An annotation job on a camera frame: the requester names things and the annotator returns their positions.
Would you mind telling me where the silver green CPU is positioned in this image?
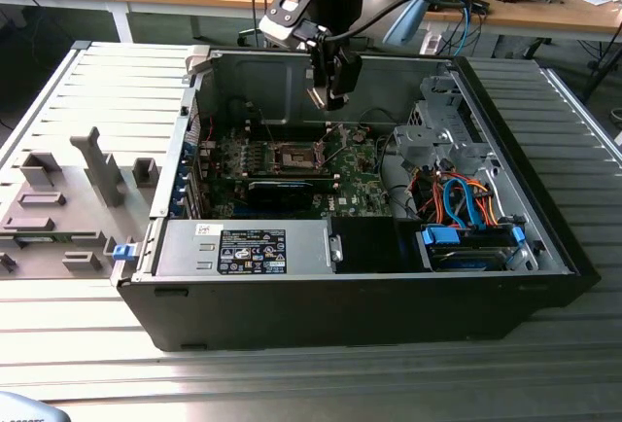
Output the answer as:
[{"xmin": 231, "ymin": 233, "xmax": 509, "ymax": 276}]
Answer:
[{"xmin": 305, "ymin": 85, "xmax": 336, "ymax": 110}]

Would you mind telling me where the metal socket cover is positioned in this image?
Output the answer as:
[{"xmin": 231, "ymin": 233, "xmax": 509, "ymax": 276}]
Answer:
[{"xmin": 314, "ymin": 123, "xmax": 355, "ymax": 174}]

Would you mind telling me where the CPU socket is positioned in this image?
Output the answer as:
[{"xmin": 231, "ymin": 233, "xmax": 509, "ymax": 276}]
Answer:
[{"xmin": 269, "ymin": 141, "xmax": 328, "ymax": 175}]

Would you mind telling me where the silver metal drive cage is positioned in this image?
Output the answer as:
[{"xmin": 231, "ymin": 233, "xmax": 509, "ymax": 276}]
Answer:
[{"xmin": 392, "ymin": 75, "xmax": 493, "ymax": 173}]

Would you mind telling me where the green motherboard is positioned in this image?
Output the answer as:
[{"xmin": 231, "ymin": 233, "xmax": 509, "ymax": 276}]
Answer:
[{"xmin": 193, "ymin": 123, "xmax": 396, "ymax": 222}]

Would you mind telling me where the black graphics card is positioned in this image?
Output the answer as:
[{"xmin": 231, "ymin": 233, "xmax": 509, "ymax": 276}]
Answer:
[{"xmin": 246, "ymin": 177, "xmax": 316, "ymax": 213}]

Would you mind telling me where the black plastic shroud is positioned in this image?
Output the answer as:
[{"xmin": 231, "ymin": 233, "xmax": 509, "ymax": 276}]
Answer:
[{"xmin": 333, "ymin": 216, "xmax": 422, "ymax": 275}]

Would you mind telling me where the hard disk in blue carrier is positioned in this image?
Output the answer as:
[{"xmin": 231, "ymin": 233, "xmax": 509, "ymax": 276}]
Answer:
[{"xmin": 416, "ymin": 224, "xmax": 532, "ymax": 273}]

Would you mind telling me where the black PC case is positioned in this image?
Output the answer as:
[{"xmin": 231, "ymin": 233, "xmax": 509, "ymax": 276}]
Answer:
[{"xmin": 116, "ymin": 45, "xmax": 602, "ymax": 353}]

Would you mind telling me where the silver power supply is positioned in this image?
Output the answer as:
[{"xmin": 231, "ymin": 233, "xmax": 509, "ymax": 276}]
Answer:
[{"xmin": 154, "ymin": 219, "xmax": 344, "ymax": 277}]

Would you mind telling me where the gray parts rack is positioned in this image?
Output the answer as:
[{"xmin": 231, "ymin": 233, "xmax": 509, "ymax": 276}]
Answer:
[{"xmin": 0, "ymin": 124, "xmax": 162, "ymax": 281}]

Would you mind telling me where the gray rounded object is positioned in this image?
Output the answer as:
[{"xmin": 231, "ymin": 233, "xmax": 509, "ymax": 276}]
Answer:
[{"xmin": 0, "ymin": 389, "xmax": 67, "ymax": 422}]

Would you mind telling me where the black camera cable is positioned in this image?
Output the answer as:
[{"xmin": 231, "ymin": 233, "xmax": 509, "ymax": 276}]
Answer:
[{"xmin": 323, "ymin": 0, "xmax": 441, "ymax": 45}]

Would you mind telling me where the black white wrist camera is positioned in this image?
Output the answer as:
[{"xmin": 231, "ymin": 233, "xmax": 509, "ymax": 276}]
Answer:
[{"xmin": 259, "ymin": 0, "xmax": 326, "ymax": 50}]

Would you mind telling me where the wire locking lever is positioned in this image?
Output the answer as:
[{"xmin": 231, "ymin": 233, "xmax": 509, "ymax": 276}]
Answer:
[{"xmin": 259, "ymin": 109, "xmax": 276, "ymax": 148}]

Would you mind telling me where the blue hanging cable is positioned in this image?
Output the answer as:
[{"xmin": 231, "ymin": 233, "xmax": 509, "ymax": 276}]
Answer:
[{"xmin": 454, "ymin": 0, "xmax": 482, "ymax": 56}]

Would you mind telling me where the thin red wire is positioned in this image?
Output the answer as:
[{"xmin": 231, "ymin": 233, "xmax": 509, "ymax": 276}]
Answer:
[{"xmin": 199, "ymin": 117, "xmax": 219, "ymax": 145}]

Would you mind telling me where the blue flat cable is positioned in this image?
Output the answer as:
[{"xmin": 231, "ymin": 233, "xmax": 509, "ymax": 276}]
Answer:
[
  {"xmin": 442, "ymin": 176, "xmax": 470, "ymax": 229},
  {"xmin": 460, "ymin": 176, "xmax": 492, "ymax": 229}
]

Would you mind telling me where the orange red wire bundle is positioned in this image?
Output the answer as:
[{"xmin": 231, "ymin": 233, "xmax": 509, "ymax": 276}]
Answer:
[{"xmin": 410, "ymin": 171, "xmax": 504, "ymax": 229}]

